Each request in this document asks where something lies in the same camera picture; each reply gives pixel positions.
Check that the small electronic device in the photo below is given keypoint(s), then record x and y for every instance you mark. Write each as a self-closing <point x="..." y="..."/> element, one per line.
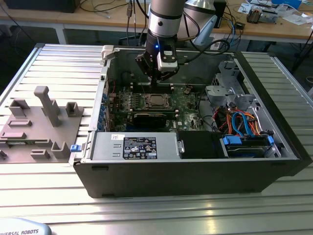
<point x="254" y="17"/>

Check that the blue plastic case latch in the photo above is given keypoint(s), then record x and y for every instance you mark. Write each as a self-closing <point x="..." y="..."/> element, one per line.
<point x="75" y="148"/>

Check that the pale blue teach pendant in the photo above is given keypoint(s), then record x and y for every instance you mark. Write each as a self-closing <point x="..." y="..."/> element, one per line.
<point x="22" y="228"/>

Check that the round coin cell battery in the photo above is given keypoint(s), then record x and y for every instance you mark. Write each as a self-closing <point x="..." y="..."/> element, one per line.
<point x="187" y="91"/>

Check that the black RAM slot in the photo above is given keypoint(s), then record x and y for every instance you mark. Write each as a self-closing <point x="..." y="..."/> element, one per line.
<point x="163" y="89"/>
<point x="156" y="110"/>
<point x="163" y="85"/>
<point x="163" y="92"/>

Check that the wooden desk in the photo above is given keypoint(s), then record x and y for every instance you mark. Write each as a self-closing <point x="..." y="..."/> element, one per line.
<point x="73" y="18"/>
<point x="269" y="31"/>

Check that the grey plastic parts rack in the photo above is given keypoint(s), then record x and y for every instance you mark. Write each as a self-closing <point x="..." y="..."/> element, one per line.
<point x="36" y="137"/>

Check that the black plastic shroud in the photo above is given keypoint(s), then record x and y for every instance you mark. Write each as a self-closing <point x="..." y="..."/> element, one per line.
<point x="198" y="144"/>

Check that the black PC case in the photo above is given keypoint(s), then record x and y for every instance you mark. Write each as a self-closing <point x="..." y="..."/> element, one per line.
<point x="171" y="181"/>

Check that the silver metal bracket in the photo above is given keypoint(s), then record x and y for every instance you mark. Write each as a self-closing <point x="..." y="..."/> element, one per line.
<point x="217" y="93"/>

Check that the CPU socket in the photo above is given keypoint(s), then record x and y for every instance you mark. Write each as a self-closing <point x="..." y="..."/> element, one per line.
<point x="159" y="107"/>

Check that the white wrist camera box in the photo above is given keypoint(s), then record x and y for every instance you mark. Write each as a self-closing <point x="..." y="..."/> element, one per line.
<point x="167" y="62"/>

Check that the black upright stand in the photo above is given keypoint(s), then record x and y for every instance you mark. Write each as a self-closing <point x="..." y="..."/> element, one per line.
<point x="220" y="9"/>

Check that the black computer box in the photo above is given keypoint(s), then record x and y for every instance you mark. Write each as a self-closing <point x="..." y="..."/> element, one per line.
<point x="36" y="6"/>

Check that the grey power supply unit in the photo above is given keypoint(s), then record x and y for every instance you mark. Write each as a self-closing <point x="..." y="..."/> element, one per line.
<point x="107" y="147"/>

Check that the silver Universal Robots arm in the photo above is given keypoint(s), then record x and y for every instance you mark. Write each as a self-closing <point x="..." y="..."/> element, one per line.
<point x="166" y="22"/>

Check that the hard disk in blue carrier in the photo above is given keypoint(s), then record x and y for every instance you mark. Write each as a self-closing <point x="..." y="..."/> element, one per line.
<point x="232" y="141"/>
<point x="270" y="141"/>

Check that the black graphics card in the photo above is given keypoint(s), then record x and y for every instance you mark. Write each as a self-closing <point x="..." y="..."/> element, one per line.
<point x="149" y="121"/>

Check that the white paper sheets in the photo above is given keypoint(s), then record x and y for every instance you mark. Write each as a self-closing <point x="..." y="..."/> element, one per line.
<point x="298" y="18"/>

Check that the small black adapter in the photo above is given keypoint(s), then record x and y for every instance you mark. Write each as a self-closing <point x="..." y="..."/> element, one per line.
<point x="240" y="25"/>

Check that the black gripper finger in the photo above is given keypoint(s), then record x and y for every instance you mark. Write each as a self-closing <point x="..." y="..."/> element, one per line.
<point x="145" y="64"/>
<point x="170" y="74"/>

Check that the green motherboard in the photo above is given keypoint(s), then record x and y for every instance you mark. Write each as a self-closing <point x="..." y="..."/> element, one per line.
<point x="188" y="117"/>

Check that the blue cardboard box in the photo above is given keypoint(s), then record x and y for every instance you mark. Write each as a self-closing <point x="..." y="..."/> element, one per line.
<point x="288" y="3"/>

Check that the metal drive cage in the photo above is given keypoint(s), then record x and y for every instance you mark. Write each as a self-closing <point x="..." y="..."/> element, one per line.
<point x="227" y="69"/>

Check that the thin metal locking lever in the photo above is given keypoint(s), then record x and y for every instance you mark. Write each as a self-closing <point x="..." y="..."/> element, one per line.
<point x="141" y="85"/>

